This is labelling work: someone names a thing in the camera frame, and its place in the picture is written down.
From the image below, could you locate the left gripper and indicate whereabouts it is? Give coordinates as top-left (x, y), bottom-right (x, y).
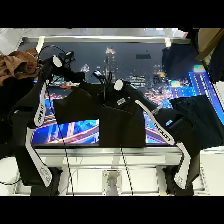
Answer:
top-left (65, 69), bottom-right (87, 85)

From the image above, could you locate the black long-sleeved shirt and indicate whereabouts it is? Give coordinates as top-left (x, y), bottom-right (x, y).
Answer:
top-left (53, 81), bottom-right (148, 148)

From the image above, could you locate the brown clothes hanger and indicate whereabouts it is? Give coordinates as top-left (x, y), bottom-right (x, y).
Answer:
top-left (60, 84), bottom-right (80, 90)

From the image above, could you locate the brown garment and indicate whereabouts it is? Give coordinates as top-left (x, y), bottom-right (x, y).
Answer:
top-left (0, 48), bottom-right (42, 85)

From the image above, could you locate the black garment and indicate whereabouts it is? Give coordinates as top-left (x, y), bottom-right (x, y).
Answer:
top-left (0, 77), bottom-right (37, 158)

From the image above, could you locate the dark blue garment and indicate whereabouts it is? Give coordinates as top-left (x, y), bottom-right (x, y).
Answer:
top-left (169, 94), bottom-right (224, 150)

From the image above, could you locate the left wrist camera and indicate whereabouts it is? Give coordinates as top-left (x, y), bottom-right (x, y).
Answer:
top-left (63, 49), bottom-right (76, 64)

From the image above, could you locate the black cable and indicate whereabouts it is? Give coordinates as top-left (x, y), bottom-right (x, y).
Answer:
top-left (119, 145), bottom-right (134, 197)
top-left (46, 87), bottom-right (75, 197)

